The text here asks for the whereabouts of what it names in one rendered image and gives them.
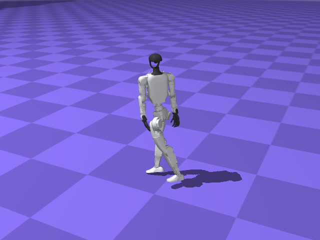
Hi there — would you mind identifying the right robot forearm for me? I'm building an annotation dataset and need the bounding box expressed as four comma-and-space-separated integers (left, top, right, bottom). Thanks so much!
169, 91, 178, 113

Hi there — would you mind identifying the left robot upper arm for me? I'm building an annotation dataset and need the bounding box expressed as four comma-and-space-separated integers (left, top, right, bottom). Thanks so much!
138, 75, 148, 102

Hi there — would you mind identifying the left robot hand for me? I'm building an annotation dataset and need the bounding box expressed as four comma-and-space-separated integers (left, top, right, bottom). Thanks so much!
142, 115, 151, 131

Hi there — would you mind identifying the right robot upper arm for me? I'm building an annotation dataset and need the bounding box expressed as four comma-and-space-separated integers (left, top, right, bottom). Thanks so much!
166, 72, 175, 97

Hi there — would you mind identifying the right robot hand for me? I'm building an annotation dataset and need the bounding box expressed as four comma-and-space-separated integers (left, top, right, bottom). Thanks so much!
171, 108, 180, 127

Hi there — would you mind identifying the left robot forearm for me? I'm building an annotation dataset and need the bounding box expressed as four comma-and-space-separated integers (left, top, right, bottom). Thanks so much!
138, 96, 147, 120

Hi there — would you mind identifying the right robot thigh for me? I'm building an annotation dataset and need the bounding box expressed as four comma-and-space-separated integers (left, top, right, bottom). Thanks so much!
159, 111, 171, 144

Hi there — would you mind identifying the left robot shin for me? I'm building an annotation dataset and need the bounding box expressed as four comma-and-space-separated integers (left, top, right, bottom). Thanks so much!
162, 146, 181, 176

